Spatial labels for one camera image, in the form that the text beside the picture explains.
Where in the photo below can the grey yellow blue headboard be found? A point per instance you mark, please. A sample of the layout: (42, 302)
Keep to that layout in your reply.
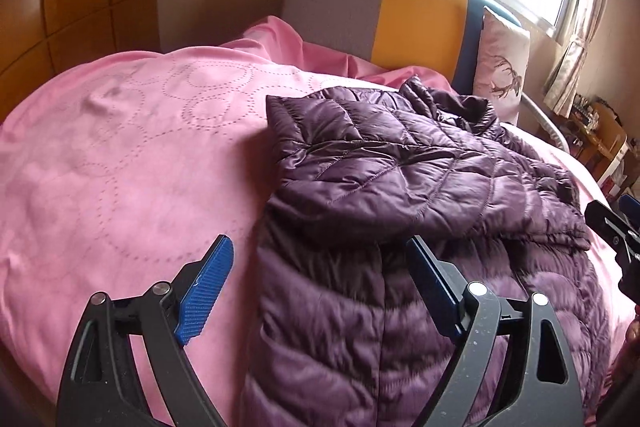
(442, 35)

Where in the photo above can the wooden desk with clutter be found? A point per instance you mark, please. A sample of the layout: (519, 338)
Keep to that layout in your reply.
(599, 141)

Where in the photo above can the pink bedspread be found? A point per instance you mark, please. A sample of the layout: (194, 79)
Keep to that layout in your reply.
(117, 173)

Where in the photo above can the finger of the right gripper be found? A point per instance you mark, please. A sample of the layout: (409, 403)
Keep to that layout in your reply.
(629, 206)
(614, 231)

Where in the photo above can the grey curved bed rail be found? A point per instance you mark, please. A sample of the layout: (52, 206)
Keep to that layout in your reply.
(545, 122)

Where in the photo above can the purple quilted down jacket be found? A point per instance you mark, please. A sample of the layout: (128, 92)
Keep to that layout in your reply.
(343, 337)

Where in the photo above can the deer print pillow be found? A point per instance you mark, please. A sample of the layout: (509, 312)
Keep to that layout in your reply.
(502, 60)

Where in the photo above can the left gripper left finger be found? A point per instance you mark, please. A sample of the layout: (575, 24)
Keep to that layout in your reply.
(116, 338)

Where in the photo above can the pink patterned curtain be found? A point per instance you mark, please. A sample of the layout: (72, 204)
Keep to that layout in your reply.
(584, 18)

